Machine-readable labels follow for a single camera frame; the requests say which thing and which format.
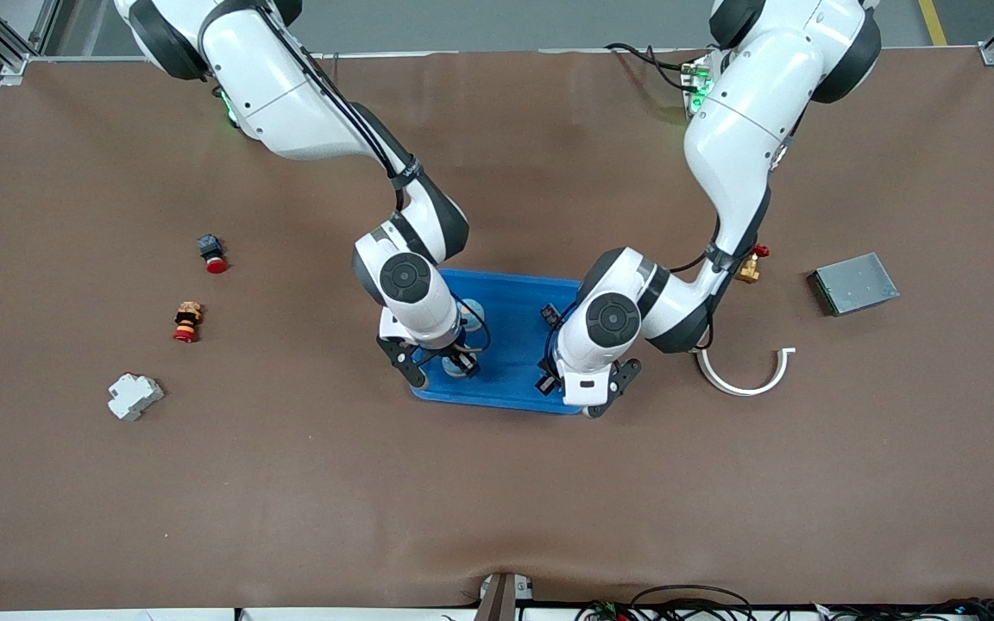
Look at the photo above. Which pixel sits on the large brown electrolytic capacitor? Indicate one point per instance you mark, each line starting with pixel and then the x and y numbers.
pixel 544 385

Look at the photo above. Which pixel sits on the blue desk bell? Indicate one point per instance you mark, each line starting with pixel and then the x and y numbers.
pixel 474 312
pixel 452 369

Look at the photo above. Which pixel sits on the small brown electrolytic capacitor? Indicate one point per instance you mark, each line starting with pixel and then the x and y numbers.
pixel 550 312

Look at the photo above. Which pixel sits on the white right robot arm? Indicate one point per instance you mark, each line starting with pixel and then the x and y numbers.
pixel 290 103

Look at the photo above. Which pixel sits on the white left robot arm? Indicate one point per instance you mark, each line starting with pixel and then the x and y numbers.
pixel 747 129

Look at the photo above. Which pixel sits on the blue plastic tray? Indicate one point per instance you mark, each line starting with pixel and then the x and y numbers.
pixel 506 328

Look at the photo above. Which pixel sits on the brown table mat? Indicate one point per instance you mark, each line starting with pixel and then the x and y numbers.
pixel 497 483

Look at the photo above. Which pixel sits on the red emergency stop button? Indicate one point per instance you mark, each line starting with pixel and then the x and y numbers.
pixel 212 253

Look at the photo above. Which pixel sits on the red yellow stacked push button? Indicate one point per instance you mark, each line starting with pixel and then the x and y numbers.
pixel 188 322

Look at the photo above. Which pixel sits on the grey metal power supply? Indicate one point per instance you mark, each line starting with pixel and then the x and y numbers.
pixel 855 285

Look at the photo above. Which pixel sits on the white circuit breaker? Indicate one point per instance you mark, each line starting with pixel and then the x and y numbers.
pixel 135 397

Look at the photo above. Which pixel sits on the grey metal camera stand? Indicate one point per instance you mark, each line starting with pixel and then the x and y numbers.
pixel 501 597

